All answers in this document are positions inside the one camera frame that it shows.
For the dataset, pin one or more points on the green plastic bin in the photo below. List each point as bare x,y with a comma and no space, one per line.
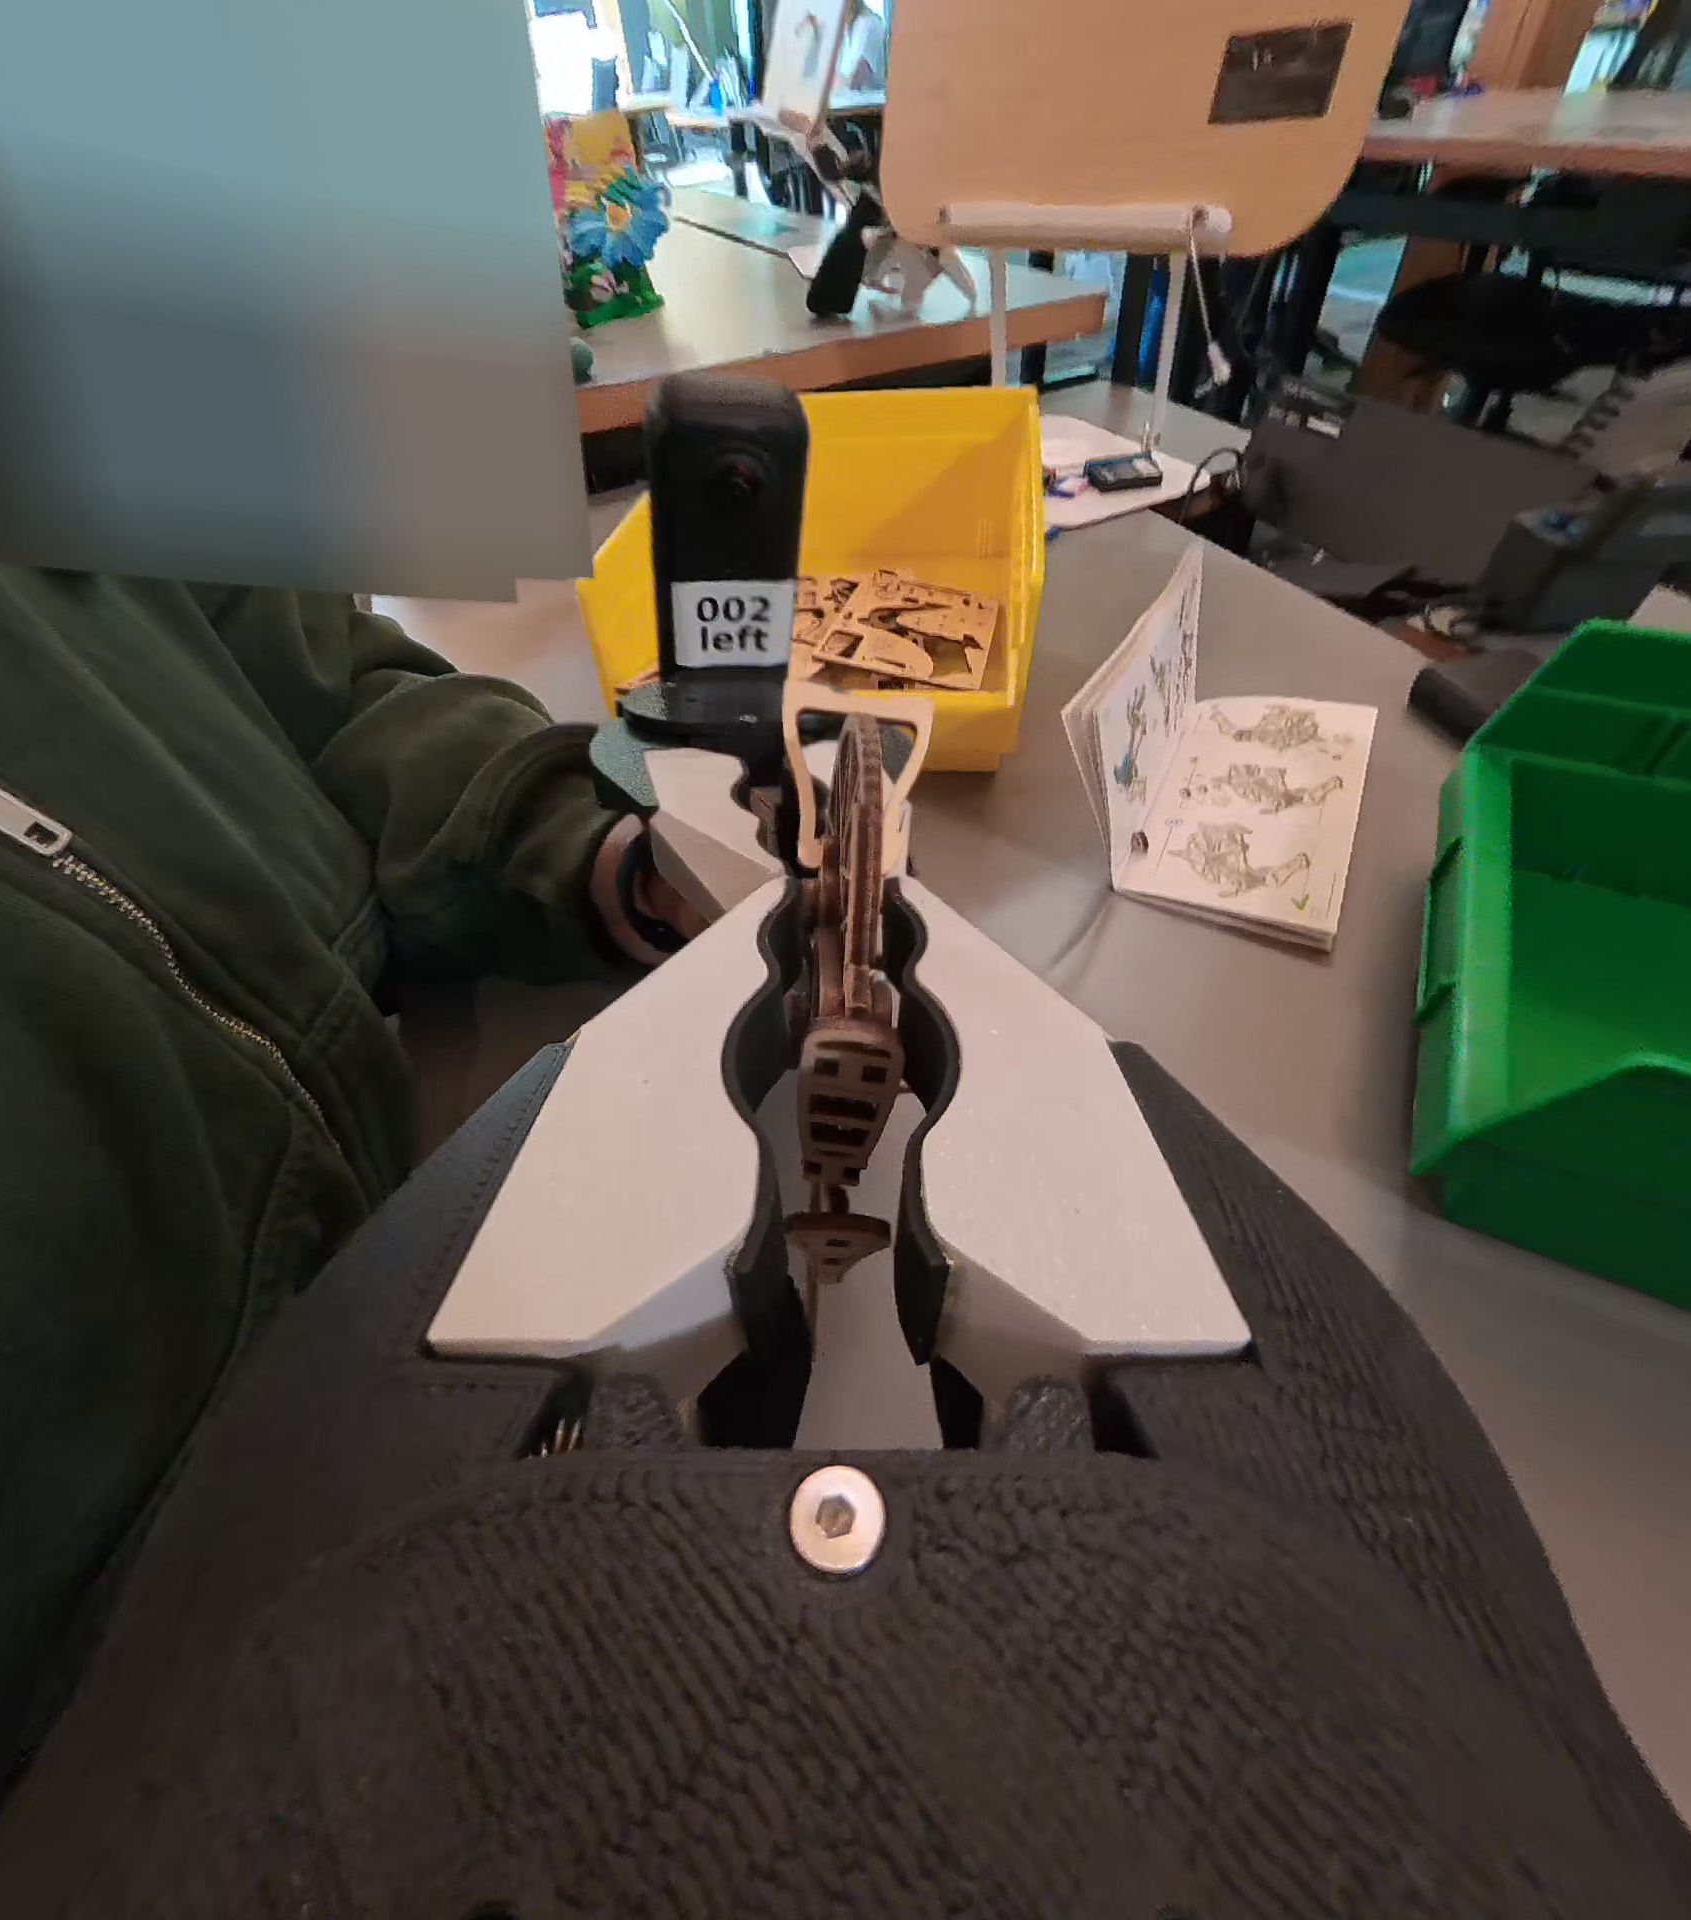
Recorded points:
1612,961

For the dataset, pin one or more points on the grey desk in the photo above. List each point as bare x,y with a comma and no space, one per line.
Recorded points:
1235,1079

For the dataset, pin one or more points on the person's left forearm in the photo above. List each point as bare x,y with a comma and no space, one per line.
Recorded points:
485,779

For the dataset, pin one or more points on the black cylinder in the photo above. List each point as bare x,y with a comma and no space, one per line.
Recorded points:
1452,703

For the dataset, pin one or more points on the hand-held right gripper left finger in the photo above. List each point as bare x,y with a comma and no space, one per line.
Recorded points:
604,1200

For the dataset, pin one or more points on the pile of wooden puzzle pieces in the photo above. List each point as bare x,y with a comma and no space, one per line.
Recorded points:
904,631

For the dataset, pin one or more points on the wooden table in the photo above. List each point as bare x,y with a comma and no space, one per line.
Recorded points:
1580,144
756,314

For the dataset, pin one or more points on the yellow plastic bin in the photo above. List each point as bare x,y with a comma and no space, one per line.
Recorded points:
935,479

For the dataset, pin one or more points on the black and white tool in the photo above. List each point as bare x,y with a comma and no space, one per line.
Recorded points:
847,262

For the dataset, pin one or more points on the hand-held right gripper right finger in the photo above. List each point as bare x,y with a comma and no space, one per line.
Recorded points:
1069,1200

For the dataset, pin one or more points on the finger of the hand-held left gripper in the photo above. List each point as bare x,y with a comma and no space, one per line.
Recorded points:
902,841
711,834

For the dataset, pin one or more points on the person's left hand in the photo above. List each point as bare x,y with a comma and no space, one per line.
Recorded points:
628,886

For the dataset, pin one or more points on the small black device blue screen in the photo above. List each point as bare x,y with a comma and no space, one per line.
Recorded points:
1124,471

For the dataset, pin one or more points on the wooden board on white stand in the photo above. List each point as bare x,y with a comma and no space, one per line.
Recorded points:
1085,106

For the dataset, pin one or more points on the black case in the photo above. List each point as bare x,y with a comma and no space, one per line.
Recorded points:
1399,496

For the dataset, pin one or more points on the grey device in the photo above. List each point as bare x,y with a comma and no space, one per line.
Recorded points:
1626,540

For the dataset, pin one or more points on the person's green hoodie torso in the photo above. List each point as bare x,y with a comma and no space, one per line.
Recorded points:
66,1126

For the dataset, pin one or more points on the wooden mechanical model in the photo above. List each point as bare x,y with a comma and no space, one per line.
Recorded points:
853,1079

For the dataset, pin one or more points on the black office chair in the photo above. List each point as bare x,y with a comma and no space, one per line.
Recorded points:
1505,330

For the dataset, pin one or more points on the colourful flower toy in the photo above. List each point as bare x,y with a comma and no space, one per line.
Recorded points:
612,227

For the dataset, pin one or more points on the instruction booklet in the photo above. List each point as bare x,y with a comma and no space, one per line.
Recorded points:
1250,810

